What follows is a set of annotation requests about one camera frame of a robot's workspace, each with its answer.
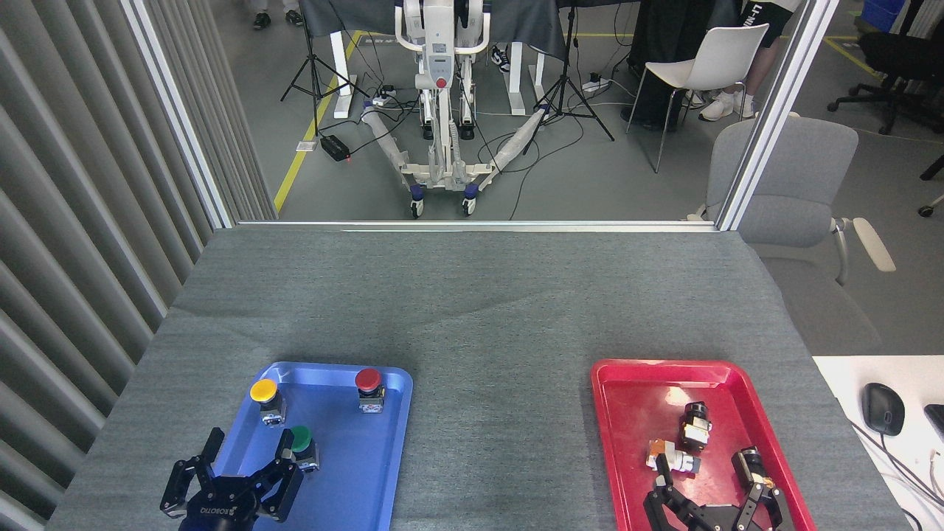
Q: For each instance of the white plastic chair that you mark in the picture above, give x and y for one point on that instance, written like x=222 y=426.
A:
x=719 y=63

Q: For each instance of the black power adapter box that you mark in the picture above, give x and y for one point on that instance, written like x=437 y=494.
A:
x=335 y=147

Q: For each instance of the black switch with orange base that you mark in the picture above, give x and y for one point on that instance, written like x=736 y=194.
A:
x=768 y=484

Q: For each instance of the black office chair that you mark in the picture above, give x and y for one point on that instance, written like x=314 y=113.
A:
x=896 y=55

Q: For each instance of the silver frame rail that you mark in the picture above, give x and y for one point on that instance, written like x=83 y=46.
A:
x=479 y=225

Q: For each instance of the blue plastic tray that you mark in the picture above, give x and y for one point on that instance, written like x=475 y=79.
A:
x=354 y=457

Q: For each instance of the grey office chair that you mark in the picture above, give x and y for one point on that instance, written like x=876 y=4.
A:
x=796 y=184

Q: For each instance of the white side table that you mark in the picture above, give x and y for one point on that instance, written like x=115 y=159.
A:
x=841 y=376

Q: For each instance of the person with white shoes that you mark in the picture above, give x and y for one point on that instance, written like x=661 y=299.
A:
x=763 y=22

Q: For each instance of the white power strip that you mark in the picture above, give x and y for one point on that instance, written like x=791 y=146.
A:
x=596 y=85

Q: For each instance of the person with black shoes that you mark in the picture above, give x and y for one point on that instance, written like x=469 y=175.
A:
x=262 y=20

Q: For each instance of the black and white switch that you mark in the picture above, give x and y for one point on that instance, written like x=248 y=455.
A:
x=695 y=428

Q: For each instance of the red plastic tray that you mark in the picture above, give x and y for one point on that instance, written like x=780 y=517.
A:
x=634 y=413

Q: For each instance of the person behind white stand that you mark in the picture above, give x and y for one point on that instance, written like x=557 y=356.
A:
x=501 y=59

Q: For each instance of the black tripod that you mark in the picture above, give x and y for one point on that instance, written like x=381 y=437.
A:
x=566 y=88
x=316 y=74

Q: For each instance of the green push button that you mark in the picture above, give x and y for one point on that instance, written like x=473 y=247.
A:
x=301 y=441

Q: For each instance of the red push button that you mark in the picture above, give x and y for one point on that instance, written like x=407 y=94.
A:
x=368 y=380

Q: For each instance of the black chair base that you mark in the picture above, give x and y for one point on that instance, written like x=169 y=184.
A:
x=931 y=169

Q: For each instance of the white and orange switch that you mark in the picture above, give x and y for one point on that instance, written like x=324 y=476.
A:
x=682 y=462

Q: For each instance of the blue storage bin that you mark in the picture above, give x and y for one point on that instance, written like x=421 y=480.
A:
x=881 y=13

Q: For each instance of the black computer mouse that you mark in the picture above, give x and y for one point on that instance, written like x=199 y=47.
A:
x=883 y=409

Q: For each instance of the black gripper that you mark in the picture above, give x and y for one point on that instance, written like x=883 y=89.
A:
x=719 y=520
x=217 y=509

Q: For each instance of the black keyboard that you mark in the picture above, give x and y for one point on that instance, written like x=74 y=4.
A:
x=935 y=420

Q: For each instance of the table with black cloth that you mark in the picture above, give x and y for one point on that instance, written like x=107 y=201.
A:
x=516 y=22

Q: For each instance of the white wheeled stand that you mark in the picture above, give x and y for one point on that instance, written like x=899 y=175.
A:
x=441 y=51

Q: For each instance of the grey felt table cover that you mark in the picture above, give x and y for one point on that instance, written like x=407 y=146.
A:
x=479 y=310

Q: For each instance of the silver frame post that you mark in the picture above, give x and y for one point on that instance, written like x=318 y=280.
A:
x=177 y=110
x=778 y=110

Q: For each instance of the yellow push button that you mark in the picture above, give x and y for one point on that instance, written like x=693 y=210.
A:
x=264 y=392

